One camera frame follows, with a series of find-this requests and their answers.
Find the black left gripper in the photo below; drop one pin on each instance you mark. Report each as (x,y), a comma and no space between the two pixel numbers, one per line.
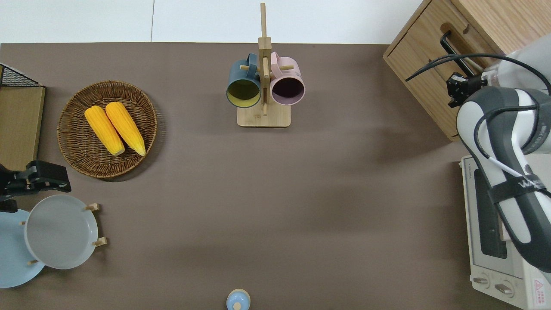
(45,171)

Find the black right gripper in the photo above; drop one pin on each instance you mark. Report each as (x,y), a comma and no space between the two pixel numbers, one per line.
(473,82)

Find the wooden drawer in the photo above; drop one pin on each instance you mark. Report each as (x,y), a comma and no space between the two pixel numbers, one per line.
(413,47)

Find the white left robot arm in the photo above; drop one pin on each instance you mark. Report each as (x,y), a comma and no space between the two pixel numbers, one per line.
(8,189)

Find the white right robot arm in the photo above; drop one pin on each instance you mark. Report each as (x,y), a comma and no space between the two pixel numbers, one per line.
(499,142)

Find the wooden drawer cabinet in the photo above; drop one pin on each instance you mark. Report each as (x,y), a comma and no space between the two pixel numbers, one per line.
(439,107)

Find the round wicker basket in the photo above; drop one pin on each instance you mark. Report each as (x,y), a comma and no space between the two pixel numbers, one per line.
(77,150)

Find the grey plate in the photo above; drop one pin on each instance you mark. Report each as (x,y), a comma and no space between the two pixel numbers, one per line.
(60,232)

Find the wooden plate rack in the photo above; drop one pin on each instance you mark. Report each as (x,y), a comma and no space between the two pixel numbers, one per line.
(100,241)

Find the wooden shelf board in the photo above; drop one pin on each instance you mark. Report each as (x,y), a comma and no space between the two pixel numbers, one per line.
(19,129)

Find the yellow corn cob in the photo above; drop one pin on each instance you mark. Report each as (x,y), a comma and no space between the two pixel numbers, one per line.
(104,130)
(125,128)

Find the light blue plate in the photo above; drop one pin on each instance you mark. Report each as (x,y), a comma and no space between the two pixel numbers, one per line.
(13,258)

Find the pink mug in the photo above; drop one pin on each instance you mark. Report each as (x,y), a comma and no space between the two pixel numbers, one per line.
(287,79)

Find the silver toaster oven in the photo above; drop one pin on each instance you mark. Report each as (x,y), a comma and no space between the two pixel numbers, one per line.
(486,262)

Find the silver oven knob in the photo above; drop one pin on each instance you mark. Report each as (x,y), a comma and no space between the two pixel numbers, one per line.
(480,281)
(502,288)

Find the wooden mug tree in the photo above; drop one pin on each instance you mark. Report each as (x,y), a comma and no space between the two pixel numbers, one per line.
(263,118)

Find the dark teal mug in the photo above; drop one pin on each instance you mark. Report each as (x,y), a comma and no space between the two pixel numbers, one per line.
(243,82)

